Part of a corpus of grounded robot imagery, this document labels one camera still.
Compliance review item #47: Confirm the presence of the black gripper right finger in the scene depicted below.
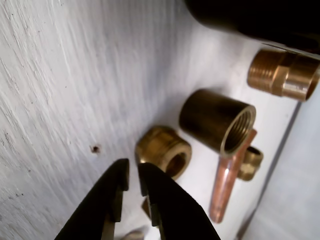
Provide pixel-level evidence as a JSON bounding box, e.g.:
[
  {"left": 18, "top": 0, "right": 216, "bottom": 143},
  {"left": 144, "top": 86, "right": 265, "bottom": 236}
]
[{"left": 138, "top": 161, "right": 222, "bottom": 240}]

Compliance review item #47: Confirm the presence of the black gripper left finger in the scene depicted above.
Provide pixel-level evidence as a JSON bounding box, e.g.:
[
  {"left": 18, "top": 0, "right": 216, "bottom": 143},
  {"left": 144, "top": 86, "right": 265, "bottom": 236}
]
[{"left": 54, "top": 158, "right": 130, "bottom": 240}]

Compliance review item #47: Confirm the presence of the copper pipe piece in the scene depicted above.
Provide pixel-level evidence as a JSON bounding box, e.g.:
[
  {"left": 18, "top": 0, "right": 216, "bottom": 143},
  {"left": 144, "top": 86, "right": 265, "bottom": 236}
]
[{"left": 208, "top": 128, "right": 258, "bottom": 223}]

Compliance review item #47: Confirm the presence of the small silver threaded bushing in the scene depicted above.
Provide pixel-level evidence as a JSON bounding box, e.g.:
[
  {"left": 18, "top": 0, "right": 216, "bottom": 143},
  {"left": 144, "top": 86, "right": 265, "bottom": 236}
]
[{"left": 119, "top": 229, "right": 146, "bottom": 240}]

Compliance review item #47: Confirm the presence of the small brass hex nipple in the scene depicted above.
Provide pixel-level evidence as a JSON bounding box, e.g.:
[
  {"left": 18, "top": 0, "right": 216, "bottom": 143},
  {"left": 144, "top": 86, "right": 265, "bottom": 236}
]
[{"left": 135, "top": 125, "right": 193, "bottom": 181}]

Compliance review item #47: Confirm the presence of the dark brass sleeve coupling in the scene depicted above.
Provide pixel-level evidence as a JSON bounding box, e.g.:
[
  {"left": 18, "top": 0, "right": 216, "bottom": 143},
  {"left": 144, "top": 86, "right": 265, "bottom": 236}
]
[{"left": 178, "top": 88, "right": 257, "bottom": 158}]

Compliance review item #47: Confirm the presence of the white painted wooden board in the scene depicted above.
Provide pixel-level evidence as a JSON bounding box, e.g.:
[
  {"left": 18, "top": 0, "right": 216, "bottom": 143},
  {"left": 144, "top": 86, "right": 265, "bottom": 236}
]
[{"left": 0, "top": 0, "right": 304, "bottom": 240}]

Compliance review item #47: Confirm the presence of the brass threaded adapter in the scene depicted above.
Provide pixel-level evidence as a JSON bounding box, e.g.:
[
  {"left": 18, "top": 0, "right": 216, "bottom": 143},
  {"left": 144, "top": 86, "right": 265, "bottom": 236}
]
[{"left": 247, "top": 48, "right": 320, "bottom": 102}]

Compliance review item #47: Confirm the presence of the black slotted plastic basket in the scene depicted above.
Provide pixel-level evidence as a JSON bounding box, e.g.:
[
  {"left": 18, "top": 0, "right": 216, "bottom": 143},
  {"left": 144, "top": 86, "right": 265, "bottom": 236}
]
[{"left": 183, "top": 0, "right": 320, "bottom": 61}]

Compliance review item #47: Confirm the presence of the brass hex ring fitting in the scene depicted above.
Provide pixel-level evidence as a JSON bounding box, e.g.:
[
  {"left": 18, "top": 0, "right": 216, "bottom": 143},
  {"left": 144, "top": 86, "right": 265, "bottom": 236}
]
[{"left": 236, "top": 146, "right": 265, "bottom": 181}]

